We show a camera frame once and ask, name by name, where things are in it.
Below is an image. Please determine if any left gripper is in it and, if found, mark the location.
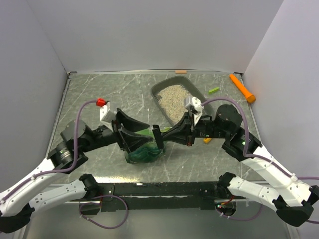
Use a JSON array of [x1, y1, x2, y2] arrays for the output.
[[80, 108, 153, 152]]

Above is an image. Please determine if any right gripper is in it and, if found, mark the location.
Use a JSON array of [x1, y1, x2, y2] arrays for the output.
[[162, 111, 229, 146]]

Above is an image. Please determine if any yellow plastic scoop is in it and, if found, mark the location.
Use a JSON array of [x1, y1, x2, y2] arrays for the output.
[[203, 138, 212, 144]]

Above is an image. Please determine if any green litter bag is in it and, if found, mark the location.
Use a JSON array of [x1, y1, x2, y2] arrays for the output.
[[125, 128, 166, 164]]

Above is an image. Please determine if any grey litter box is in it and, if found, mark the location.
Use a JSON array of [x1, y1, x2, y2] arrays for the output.
[[151, 75, 206, 126]]

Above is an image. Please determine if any black bag clip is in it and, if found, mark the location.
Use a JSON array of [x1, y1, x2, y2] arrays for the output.
[[152, 125, 164, 149]]

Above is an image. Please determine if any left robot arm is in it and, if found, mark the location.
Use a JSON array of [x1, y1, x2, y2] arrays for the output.
[[0, 106, 152, 234]]

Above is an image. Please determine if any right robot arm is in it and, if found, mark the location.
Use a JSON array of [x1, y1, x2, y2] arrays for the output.
[[161, 104, 319, 227]]

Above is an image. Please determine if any green small block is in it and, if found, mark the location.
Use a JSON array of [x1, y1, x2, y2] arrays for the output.
[[208, 87, 220, 94]]

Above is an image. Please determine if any tan small block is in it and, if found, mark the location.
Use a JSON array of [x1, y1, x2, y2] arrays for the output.
[[175, 70, 187, 74]]

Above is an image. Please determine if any orange toy carrot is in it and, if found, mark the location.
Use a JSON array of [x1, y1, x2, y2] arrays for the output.
[[229, 74, 256, 104]]

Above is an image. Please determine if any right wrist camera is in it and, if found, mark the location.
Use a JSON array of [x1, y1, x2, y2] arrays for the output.
[[184, 95, 203, 126]]

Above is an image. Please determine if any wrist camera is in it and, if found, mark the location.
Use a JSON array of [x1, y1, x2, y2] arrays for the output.
[[96, 98, 117, 130], [184, 95, 203, 126]]

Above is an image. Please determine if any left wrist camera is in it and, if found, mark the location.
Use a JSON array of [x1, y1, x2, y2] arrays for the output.
[[96, 98, 117, 130]]

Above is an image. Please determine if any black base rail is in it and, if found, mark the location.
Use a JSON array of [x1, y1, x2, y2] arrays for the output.
[[68, 182, 247, 216]]

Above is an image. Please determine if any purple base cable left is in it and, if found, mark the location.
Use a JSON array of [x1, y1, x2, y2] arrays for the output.
[[78, 195, 129, 229]]

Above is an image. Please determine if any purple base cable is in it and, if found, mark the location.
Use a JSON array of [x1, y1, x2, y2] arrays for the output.
[[215, 201, 264, 222], [78, 195, 129, 229]]

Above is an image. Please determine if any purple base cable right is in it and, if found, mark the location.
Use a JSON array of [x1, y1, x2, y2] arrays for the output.
[[215, 201, 264, 222]]

